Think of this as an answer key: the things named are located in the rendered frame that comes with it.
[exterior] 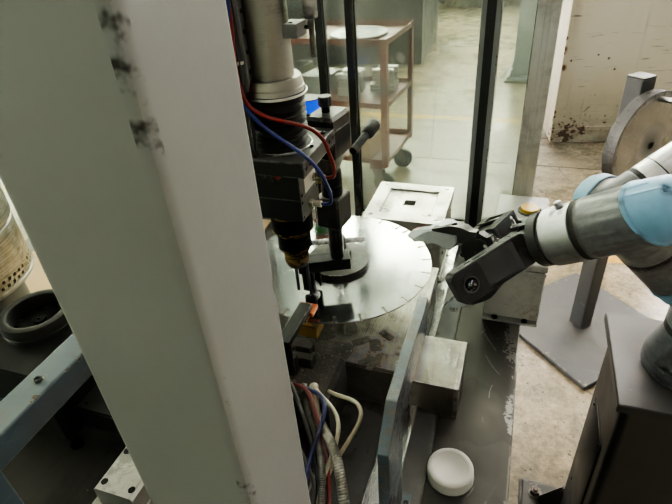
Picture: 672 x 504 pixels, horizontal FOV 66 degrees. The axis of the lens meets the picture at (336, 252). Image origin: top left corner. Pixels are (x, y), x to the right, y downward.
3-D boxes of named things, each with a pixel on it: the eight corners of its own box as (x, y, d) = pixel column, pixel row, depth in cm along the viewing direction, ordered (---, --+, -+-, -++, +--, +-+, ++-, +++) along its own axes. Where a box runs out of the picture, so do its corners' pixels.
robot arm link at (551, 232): (584, 271, 61) (555, 210, 60) (548, 278, 65) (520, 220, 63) (605, 242, 65) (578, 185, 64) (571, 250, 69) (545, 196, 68)
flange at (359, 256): (379, 269, 91) (379, 258, 90) (319, 286, 88) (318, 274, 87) (355, 239, 100) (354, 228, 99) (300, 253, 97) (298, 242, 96)
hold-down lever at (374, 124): (342, 133, 80) (341, 115, 78) (381, 135, 78) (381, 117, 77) (325, 153, 74) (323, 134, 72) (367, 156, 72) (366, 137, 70)
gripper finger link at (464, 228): (437, 243, 78) (491, 258, 73) (431, 248, 77) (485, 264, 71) (437, 215, 75) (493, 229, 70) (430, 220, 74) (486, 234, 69)
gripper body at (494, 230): (501, 262, 79) (576, 245, 70) (473, 290, 74) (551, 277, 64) (478, 218, 78) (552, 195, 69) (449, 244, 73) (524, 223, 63)
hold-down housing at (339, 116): (329, 214, 84) (319, 88, 73) (356, 219, 82) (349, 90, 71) (312, 230, 80) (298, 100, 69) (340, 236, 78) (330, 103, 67)
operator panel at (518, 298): (492, 247, 130) (499, 193, 122) (539, 252, 127) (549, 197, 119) (481, 319, 109) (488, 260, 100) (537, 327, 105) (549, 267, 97)
